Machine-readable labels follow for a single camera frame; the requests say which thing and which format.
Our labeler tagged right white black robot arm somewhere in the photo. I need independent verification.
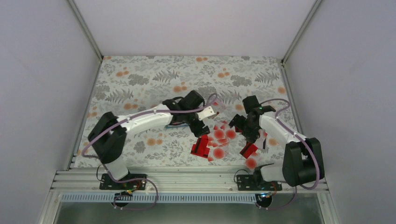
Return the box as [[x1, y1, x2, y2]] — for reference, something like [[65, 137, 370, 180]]
[[229, 95, 325, 190]]

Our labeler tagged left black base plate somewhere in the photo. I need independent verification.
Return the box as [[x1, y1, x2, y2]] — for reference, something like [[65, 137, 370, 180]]
[[99, 173, 147, 190]]

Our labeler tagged blue slotted cable duct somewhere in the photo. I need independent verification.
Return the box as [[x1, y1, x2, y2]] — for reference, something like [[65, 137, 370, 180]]
[[60, 192, 256, 204]]

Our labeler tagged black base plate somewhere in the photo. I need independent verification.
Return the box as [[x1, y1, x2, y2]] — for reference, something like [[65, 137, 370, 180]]
[[99, 173, 147, 190], [235, 175, 283, 191]]

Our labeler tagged red card with stripe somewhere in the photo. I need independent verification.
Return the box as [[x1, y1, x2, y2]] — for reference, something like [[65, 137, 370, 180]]
[[191, 134, 210, 159]]

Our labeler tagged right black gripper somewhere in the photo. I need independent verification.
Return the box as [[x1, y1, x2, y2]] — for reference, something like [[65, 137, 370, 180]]
[[229, 114, 260, 144]]

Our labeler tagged floral patterned table mat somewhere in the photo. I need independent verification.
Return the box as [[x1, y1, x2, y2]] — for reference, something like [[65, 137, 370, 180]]
[[74, 56, 288, 168]]

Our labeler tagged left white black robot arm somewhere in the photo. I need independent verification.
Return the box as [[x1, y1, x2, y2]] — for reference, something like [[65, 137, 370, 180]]
[[82, 90, 218, 189]]

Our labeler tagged red striped card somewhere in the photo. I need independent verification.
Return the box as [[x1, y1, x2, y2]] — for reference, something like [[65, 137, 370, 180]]
[[240, 142, 258, 159]]

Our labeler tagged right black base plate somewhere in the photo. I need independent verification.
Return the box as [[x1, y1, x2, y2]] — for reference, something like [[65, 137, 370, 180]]
[[235, 175, 283, 191]]

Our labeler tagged white VIP card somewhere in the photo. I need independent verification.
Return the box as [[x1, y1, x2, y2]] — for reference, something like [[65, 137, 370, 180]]
[[212, 99, 226, 114]]

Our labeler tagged aluminium rail frame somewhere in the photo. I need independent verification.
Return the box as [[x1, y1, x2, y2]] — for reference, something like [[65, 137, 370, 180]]
[[50, 164, 329, 194]]

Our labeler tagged teal leather card holder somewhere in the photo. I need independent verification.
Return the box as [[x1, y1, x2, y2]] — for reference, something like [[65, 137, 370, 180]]
[[165, 123, 189, 129]]

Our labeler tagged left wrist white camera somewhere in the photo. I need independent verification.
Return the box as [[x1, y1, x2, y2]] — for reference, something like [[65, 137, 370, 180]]
[[197, 106, 217, 121]]

